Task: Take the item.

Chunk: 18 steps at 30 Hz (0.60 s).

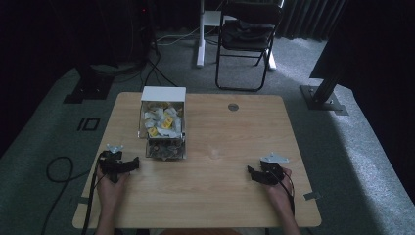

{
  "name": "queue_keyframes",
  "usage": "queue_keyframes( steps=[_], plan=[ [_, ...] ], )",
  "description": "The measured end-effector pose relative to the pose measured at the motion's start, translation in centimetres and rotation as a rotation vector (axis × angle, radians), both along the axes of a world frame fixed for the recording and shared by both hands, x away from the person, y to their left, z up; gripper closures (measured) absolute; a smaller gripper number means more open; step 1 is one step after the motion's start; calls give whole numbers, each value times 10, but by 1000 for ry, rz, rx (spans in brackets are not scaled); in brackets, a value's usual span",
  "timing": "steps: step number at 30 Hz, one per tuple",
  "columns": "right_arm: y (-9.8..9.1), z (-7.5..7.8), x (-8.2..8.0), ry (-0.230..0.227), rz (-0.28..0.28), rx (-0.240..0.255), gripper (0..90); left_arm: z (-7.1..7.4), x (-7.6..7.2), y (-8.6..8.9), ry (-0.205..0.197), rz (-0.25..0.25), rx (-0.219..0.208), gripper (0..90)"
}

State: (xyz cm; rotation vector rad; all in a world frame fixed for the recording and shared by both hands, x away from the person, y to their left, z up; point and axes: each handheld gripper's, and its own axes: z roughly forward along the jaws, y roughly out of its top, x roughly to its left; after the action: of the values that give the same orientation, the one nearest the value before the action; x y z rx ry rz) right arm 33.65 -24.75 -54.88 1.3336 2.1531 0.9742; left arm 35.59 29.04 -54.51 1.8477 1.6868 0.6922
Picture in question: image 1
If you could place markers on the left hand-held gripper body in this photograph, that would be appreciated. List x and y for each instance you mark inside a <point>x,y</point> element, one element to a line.
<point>111,163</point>

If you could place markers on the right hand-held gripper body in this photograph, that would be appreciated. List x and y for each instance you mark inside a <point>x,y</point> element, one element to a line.
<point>272,169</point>

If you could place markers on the person's right hand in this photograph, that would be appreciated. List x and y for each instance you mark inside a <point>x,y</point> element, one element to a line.
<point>280,192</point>

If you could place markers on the person's left hand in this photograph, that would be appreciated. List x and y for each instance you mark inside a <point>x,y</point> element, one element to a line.
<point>109,191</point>

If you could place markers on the pile of dark packets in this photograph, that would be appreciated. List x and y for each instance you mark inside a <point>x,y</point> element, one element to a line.
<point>164,150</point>

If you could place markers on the grey tape strip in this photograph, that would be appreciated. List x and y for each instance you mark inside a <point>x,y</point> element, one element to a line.
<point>83,200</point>
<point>312,196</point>

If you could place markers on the pile of white yellow packets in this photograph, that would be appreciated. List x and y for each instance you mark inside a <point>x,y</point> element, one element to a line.
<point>163,122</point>

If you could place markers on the grey round table grommet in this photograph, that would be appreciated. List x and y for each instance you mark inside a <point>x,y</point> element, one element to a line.
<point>233,107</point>

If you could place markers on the clear box with white lid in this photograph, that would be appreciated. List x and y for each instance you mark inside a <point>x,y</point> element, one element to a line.
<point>163,94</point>

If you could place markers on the black stand base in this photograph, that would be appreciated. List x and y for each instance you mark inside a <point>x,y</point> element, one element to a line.
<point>91,88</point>

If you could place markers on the black metal stand with baseplate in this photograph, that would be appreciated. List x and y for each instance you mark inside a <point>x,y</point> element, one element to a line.
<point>323,94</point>

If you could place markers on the black folding chair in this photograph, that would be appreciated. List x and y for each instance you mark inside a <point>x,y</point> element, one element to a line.
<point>246,36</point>

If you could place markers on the dark curtain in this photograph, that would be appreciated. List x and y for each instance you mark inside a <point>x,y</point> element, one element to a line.
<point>306,18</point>

